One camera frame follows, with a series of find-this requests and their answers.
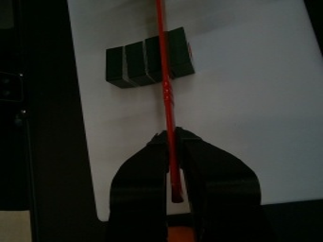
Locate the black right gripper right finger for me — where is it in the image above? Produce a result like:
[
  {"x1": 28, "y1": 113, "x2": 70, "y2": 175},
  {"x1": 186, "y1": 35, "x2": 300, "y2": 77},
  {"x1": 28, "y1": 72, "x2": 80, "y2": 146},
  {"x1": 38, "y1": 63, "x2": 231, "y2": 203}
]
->
[{"x1": 174, "y1": 127, "x2": 275, "y2": 242}]

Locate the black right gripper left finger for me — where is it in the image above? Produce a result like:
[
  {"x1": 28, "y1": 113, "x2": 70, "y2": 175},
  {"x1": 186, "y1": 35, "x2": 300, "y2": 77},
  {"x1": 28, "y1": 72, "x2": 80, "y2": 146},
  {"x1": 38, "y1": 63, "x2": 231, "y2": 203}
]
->
[{"x1": 104, "y1": 130, "x2": 171, "y2": 242}]

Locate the dark green toy sushi piece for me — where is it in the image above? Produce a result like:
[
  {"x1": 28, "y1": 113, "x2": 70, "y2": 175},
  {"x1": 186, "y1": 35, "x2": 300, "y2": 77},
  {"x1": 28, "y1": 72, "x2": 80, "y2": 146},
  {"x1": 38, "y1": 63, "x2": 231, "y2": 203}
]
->
[
  {"x1": 167, "y1": 26, "x2": 196, "y2": 79},
  {"x1": 144, "y1": 35, "x2": 170, "y2": 83},
  {"x1": 104, "y1": 46, "x2": 136, "y2": 89},
  {"x1": 124, "y1": 41, "x2": 156, "y2": 87}
]

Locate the small orange toy block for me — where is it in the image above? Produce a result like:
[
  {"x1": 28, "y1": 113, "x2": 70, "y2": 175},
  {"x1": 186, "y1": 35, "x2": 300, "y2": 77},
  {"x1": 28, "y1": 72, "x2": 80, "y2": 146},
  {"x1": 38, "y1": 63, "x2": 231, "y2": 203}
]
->
[{"x1": 167, "y1": 224, "x2": 199, "y2": 242}]

